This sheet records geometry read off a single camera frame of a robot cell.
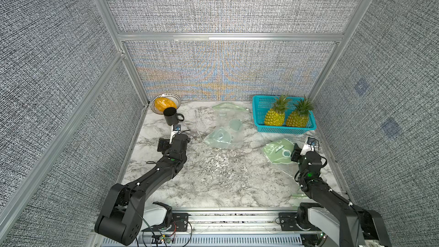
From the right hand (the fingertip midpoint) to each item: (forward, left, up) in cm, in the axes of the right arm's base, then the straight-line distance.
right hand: (303, 141), depth 85 cm
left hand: (+2, +66, +1) cm, 66 cm away
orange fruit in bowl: (+32, +79, -6) cm, 85 cm away
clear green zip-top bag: (-5, +12, -4) cm, 13 cm away
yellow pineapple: (+16, +10, 0) cm, 19 cm away
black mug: (+21, +71, -6) cm, 74 cm away
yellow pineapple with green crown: (+14, -2, +1) cm, 14 cm away
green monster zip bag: (+13, +37, -12) cm, 41 cm away
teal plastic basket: (+34, +13, -9) cm, 37 cm away
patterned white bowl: (+32, +80, -6) cm, 86 cm away
